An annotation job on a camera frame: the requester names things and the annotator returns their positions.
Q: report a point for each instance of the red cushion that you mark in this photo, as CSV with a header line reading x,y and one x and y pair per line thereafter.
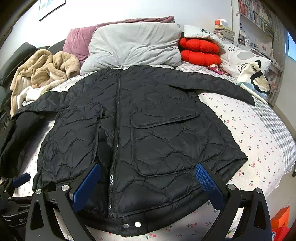
x,y
199,58
199,45

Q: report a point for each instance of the cherry print bed sheet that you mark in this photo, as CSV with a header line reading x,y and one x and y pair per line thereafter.
x,y
257,130

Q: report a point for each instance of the lower red cushion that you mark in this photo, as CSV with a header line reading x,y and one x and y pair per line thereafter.
x,y
199,58

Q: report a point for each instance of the upper red cushion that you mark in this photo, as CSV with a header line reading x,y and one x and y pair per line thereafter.
x,y
199,45

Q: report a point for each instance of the white bookshelf with books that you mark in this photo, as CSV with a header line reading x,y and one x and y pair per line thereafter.
x,y
253,28

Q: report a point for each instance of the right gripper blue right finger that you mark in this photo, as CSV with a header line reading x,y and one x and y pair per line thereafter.
x,y
213,186

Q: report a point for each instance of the white patterned pillow top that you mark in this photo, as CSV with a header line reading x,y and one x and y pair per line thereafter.
x,y
193,32

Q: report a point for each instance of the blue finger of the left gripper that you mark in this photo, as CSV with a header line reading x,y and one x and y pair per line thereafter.
x,y
21,180

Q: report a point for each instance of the beige fleece garment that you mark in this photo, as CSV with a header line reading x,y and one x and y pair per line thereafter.
x,y
40,73

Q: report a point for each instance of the purple pillow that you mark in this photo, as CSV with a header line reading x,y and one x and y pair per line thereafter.
x,y
78,39

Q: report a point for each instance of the grey folded duvet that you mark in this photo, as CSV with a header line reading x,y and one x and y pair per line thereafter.
x,y
129,44

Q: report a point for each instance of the black garment at left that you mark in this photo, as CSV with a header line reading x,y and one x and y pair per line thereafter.
x,y
16,136

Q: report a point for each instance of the white cartoon pillow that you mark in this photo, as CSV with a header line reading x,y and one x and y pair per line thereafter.
x,y
234,59

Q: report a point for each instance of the framed wall picture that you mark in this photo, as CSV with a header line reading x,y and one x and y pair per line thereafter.
x,y
48,6

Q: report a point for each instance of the white black tote bag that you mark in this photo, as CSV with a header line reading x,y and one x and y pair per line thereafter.
x,y
253,80

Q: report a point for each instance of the black quilted jacket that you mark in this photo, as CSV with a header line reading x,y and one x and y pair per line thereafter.
x,y
147,129

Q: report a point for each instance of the stack of books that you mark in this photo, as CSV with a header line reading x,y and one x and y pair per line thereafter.
x,y
223,31

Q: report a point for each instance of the orange box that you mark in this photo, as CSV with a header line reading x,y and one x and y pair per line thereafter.
x,y
279,224

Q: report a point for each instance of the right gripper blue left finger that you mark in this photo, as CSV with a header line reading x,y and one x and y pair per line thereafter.
x,y
83,186

